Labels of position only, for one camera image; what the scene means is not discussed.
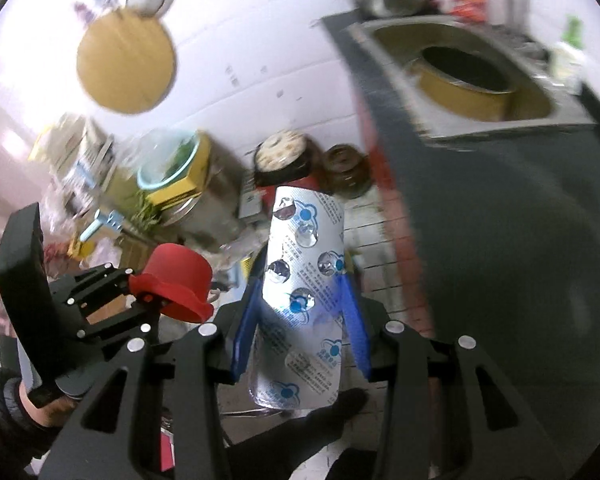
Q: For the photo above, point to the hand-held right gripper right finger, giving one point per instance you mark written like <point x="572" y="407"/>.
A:
<point x="355" y="325"/>

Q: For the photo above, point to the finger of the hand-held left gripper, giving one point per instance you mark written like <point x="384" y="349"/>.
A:
<point x="112" y="327"/>
<point x="90" y="282"/>

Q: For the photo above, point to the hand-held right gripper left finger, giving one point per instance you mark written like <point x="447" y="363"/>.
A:
<point x="245" y="320"/>

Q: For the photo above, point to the silver blister pack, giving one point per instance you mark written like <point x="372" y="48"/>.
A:
<point x="300" y="290"/>

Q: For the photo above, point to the red plastic cup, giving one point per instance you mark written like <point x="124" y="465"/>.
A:
<point x="177" y="277"/>

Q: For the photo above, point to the person's left forearm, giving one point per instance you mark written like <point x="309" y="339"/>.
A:
<point x="5" y="410"/>

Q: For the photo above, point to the light blue brush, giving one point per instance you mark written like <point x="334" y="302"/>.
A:
<point x="100" y="225"/>

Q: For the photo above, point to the yellow box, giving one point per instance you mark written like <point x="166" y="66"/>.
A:
<point x="185" y="185"/>

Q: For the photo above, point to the teal bowl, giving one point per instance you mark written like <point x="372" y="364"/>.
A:
<point x="167" y="160"/>

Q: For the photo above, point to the brown glass jar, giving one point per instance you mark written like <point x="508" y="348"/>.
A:
<point x="347" y="170"/>

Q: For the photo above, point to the black pot with lid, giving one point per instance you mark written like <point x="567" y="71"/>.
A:
<point x="282" y="152"/>

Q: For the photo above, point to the round wooden cutting board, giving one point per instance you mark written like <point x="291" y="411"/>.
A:
<point x="125" y="67"/>

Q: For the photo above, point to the yellow pot black inside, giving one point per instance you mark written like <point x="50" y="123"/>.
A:
<point x="467" y="87"/>

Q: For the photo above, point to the steel sink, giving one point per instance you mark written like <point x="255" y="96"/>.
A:
<point x="460" y="75"/>

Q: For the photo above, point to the green bottle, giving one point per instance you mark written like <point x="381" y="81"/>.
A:
<point x="569" y="52"/>

